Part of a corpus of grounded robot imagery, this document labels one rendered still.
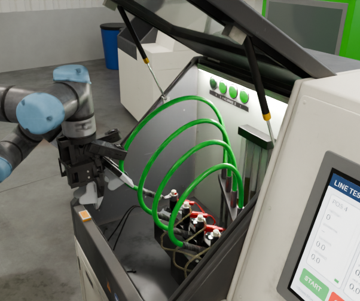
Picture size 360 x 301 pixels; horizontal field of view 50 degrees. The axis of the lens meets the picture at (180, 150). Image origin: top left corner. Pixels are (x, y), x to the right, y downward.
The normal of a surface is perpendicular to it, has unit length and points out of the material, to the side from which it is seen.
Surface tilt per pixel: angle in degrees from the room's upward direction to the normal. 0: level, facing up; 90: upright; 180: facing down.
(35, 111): 91
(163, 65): 90
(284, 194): 76
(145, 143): 90
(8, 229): 0
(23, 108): 91
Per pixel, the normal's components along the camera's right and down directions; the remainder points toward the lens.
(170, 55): 0.40, 0.40
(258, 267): -0.84, -0.01
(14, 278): 0.01, -0.90
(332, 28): -0.85, 0.22
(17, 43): 0.61, 0.35
